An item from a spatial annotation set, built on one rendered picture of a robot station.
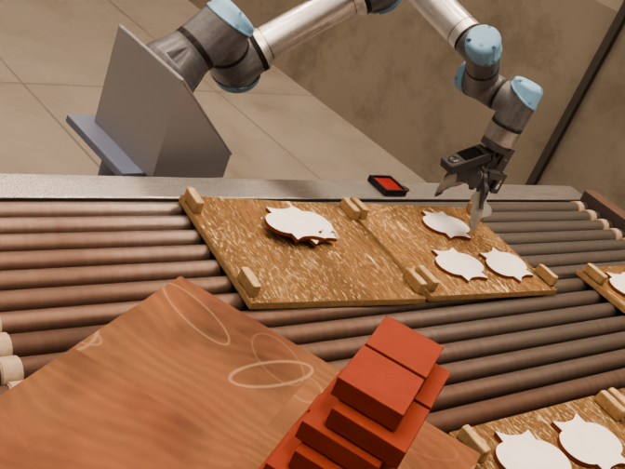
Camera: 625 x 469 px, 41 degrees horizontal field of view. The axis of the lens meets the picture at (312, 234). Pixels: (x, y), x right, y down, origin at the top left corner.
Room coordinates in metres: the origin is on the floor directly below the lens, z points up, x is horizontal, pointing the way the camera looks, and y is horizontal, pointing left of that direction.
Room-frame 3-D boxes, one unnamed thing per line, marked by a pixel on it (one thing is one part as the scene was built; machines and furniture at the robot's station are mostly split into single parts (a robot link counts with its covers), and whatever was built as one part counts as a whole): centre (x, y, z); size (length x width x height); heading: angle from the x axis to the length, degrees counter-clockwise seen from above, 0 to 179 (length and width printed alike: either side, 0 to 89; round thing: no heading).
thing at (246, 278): (1.26, 0.07, 0.95); 0.06 x 0.02 x 0.03; 40
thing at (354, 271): (1.48, 0.01, 0.93); 0.41 x 0.35 x 0.02; 130
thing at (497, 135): (1.88, -0.31, 1.19); 0.08 x 0.08 x 0.05
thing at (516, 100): (1.88, -0.31, 1.27); 0.09 x 0.08 x 0.11; 67
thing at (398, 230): (1.77, -0.31, 0.93); 0.41 x 0.35 x 0.02; 132
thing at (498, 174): (1.88, -0.31, 1.11); 0.09 x 0.08 x 0.12; 132
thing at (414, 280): (1.51, -0.23, 0.95); 0.06 x 0.02 x 0.03; 40
